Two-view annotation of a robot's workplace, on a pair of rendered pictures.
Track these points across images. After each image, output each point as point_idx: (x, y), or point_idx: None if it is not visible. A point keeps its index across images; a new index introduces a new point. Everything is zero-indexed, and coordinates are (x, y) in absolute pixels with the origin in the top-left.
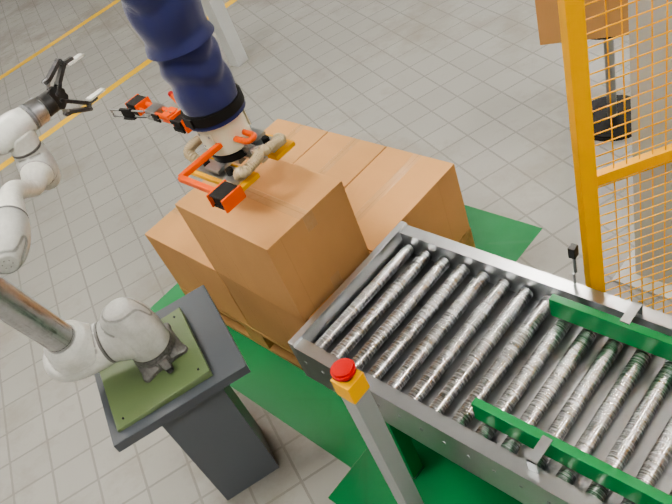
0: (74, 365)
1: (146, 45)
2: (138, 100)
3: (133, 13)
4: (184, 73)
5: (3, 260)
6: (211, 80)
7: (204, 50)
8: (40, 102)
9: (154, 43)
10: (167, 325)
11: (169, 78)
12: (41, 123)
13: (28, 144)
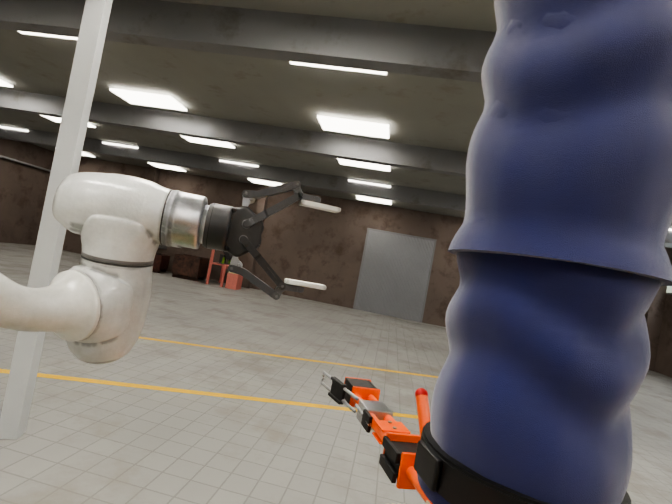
0: None
1: (470, 212)
2: (364, 385)
3: (499, 115)
4: (525, 319)
5: None
6: (591, 396)
7: (631, 300)
8: (206, 208)
9: (502, 195)
10: None
11: (468, 314)
12: (171, 234)
13: (111, 241)
